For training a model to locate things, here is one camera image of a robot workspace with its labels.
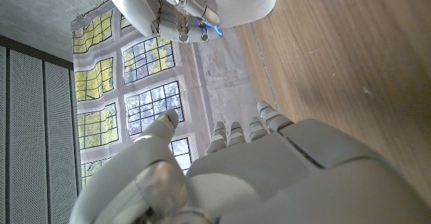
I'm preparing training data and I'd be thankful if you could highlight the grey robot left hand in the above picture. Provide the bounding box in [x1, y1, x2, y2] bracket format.
[69, 100, 431, 224]

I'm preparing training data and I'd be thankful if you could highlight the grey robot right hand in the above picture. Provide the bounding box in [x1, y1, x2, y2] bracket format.
[100, 0, 225, 44]

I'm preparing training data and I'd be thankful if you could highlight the white bandage roll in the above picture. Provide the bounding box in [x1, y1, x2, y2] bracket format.
[214, 0, 284, 29]

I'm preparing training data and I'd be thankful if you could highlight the printed window backdrop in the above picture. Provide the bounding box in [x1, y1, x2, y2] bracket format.
[69, 0, 270, 188]

